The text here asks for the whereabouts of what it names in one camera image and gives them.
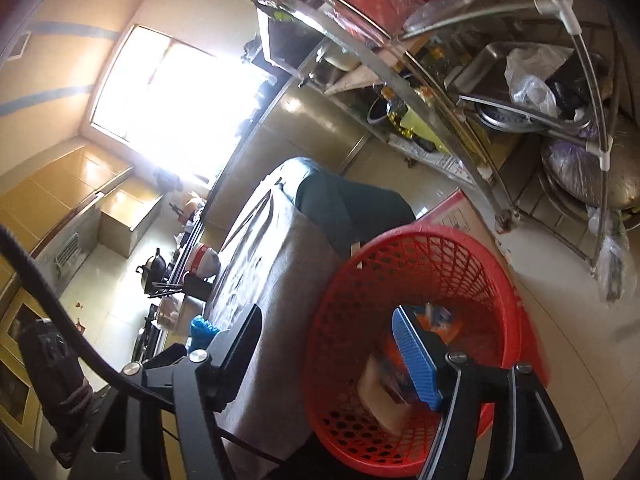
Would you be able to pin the black wok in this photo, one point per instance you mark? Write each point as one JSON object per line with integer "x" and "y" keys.
{"x": 152, "y": 266}

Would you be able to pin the purple plastic bag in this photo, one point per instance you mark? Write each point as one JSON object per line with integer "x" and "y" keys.
{"x": 575, "y": 170}

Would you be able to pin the black plastic bag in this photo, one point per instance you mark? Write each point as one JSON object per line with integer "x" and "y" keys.
{"x": 570, "y": 92}

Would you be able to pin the clear hanging plastic bag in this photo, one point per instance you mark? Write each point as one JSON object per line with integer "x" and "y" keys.
{"x": 612, "y": 260}

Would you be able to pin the orange pot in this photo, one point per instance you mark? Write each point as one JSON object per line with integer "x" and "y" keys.
{"x": 192, "y": 205}

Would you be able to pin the yellow wall cabinets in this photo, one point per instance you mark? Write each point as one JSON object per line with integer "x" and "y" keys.
{"x": 60, "y": 180}

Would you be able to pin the yellow framed cabinet door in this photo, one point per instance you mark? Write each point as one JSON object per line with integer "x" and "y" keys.
{"x": 15, "y": 360}

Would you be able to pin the black gas stove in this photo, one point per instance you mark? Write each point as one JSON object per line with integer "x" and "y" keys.
{"x": 145, "y": 335}

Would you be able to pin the steel storage rack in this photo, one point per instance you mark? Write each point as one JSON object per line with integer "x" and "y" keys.
{"x": 506, "y": 217}

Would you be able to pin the red white ceramic bowl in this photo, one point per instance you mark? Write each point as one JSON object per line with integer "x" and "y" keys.
{"x": 202, "y": 265}
{"x": 202, "y": 247}

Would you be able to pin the olive base cabinets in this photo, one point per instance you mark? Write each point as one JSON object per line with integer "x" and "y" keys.
{"x": 300, "y": 125}

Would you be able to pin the steel mixing bowl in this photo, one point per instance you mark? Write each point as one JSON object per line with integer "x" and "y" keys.
{"x": 177, "y": 312}

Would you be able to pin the grey range hood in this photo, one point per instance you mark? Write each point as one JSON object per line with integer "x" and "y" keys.
{"x": 67, "y": 255}

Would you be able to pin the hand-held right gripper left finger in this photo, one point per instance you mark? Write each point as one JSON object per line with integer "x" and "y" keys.
{"x": 240, "y": 355}

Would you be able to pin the bright window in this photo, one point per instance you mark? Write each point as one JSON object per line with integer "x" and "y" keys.
{"x": 175, "y": 100}

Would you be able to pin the yellow plastic bag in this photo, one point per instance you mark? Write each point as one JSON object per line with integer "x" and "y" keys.
{"x": 425, "y": 130}

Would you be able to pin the dark cloth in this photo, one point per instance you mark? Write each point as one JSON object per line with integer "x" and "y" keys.
{"x": 350, "y": 205}

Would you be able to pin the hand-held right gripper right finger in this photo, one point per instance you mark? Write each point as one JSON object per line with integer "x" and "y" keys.
{"x": 417, "y": 360}

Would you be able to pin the steel tray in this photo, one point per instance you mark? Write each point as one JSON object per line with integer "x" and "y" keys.
{"x": 480, "y": 65}

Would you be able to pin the grey tablecloth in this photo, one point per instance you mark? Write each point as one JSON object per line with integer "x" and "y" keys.
{"x": 280, "y": 270}

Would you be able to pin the clear plastic wrapped plate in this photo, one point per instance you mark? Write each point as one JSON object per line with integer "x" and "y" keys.
{"x": 445, "y": 5}

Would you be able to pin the red plastic mesh basket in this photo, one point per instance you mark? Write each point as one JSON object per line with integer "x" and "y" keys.
{"x": 360, "y": 285}

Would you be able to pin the white plastic bag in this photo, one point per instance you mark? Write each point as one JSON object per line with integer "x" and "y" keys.
{"x": 530, "y": 80}

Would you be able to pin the blue table cover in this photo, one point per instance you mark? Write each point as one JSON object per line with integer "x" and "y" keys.
{"x": 292, "y": 167}

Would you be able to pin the blue plastic bag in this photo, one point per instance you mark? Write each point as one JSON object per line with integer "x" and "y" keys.
{"x": 202, "y": 332}

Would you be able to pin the orange snack packet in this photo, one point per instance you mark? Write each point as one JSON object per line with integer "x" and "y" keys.
{"x": 442, "y": 325}

